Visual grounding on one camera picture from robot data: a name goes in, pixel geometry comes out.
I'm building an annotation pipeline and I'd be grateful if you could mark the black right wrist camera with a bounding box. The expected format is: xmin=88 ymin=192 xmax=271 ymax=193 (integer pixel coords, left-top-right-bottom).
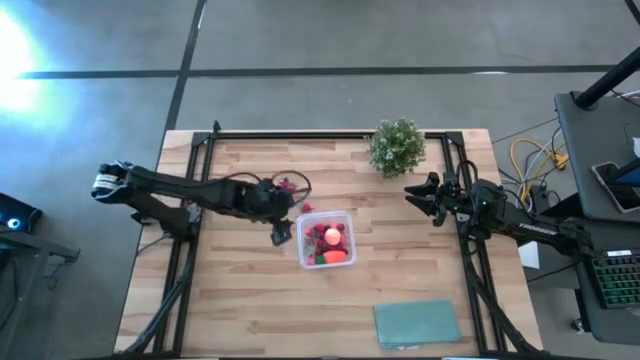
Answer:
xmin=442 ymin=172 xmax=462 ymax=199

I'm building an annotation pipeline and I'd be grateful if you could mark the thick black pole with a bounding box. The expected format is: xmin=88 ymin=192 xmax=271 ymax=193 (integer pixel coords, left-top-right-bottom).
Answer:
xmin=573 ymin=47 xmax=640 ymax=110

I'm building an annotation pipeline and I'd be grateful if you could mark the dark grey desk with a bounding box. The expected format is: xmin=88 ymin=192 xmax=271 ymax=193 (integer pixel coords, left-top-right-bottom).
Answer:
xmin=549 ymin=199 xmax=640 ymax=347

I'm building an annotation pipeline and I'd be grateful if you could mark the white paper sheet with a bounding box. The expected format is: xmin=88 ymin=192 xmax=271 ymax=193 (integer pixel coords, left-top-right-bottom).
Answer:
xmin=517 ymin=241 xmax=542 ymax=270

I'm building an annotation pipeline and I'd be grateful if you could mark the clear plastic tupperware container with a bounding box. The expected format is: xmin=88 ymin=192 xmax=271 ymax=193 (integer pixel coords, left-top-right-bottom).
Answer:
xmin=295 ymin=209 xmax=358 ymax=271

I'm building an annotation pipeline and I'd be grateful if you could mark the black power brick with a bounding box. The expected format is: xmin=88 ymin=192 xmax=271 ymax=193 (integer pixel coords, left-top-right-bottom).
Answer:
xmin=528 ymin=184 xmax=551 ymax=215

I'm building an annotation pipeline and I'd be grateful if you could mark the yellow cable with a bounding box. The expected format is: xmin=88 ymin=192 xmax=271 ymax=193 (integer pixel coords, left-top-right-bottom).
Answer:
xmin=508 ymin=138 xmax=571 ymax=201

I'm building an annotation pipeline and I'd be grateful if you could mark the backlit black keyboard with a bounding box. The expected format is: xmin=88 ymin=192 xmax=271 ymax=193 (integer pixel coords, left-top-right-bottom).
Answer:
xmin=583 ymin=248 xmax=640 ymax=310

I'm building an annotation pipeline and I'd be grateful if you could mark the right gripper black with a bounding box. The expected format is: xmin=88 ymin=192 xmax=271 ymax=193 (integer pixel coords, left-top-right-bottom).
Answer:
xmin=403 ymin=171 xmax=477 ymax=228

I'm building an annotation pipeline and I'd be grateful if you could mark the teal folded cloth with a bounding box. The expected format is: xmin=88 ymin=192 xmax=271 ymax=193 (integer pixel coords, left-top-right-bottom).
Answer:
xmin=373 ymin=298 xmax=463 ymax=352

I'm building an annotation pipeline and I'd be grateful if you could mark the black aluminium table frame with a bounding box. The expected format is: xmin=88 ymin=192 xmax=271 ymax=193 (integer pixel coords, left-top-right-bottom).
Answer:
xmin=113 ymin=119 xmax=549 ymax=360

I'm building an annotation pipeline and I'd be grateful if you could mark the green potted plant black pot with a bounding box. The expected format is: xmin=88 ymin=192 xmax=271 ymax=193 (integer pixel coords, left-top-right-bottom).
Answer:
xmin=367 ymin=117 xmax=428 ymax=180

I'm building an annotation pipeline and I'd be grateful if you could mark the orange carrot green top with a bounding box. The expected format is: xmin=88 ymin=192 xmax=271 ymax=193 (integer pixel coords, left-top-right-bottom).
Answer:
xmin=313 ymin=249 xmax=349 ymax=265

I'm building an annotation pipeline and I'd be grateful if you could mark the grey side stand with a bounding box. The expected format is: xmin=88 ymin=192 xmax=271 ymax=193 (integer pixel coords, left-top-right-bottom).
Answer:
xmin=0 ymin=224 xmax=81 ymax=351

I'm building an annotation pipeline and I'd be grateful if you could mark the smartphone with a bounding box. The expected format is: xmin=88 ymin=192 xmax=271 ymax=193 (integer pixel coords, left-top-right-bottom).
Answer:
xmin=592 ymin=160 xmax=640 ymax=215

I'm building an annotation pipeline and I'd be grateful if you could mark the black device blue light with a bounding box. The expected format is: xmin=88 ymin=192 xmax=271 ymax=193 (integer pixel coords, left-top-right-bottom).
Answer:
xmin=0 ymin=192 xmax=45 ymax=235

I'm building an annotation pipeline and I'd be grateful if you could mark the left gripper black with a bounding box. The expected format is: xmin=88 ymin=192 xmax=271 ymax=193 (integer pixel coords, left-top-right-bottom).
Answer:
xmin=248 ymin=178 xmax=297 ymax=248

